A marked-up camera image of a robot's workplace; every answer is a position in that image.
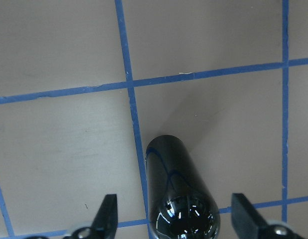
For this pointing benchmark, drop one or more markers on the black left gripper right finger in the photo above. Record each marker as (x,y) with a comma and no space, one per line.
(246,221)

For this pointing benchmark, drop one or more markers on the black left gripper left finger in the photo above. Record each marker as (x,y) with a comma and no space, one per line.
(105,223)

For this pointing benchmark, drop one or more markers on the dark wine bottle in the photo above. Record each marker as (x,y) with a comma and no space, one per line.
(180,205)

